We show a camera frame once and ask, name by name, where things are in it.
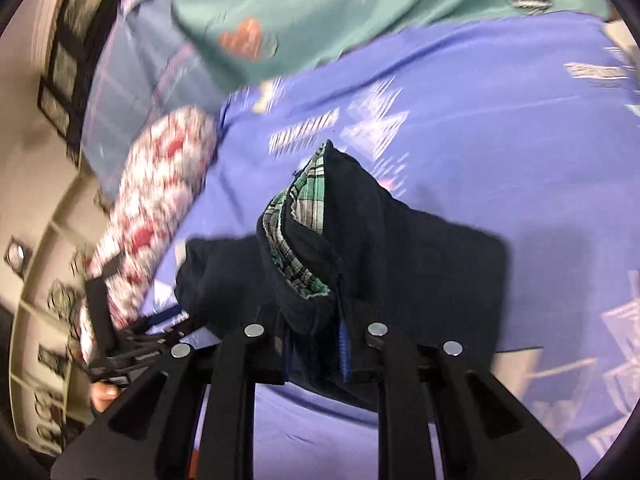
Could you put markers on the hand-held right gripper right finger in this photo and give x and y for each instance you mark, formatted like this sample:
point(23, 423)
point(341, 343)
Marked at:
point(345, 360)

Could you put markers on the grey plaid pillow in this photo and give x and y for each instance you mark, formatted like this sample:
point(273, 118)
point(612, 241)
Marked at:
point(135, 95)

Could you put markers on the dark pants green plaid lining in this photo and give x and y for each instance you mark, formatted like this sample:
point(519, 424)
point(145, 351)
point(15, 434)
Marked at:
point(425, 270)

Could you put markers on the floral pillow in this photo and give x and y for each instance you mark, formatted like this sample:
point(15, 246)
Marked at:
point(150, 200)

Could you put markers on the cream wall shelf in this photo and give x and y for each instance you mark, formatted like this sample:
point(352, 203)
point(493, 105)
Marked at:
point(30, 340)

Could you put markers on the person's left hand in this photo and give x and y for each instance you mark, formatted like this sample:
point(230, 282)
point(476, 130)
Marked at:
point(105, 395)

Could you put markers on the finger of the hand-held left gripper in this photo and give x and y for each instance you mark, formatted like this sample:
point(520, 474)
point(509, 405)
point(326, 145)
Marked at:
point(165, 327)

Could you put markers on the purple patterned bed sheet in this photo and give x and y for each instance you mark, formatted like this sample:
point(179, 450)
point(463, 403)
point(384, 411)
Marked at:
point(500, 135)

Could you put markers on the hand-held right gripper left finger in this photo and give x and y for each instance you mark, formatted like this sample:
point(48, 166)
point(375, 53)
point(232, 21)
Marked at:
point(240, 360)

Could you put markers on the teal heart print blanket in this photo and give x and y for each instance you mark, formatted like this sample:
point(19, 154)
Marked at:
point(325, 5)

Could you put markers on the black framed wall pictures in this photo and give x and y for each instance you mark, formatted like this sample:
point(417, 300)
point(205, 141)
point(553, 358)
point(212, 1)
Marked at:
point(65, 65)

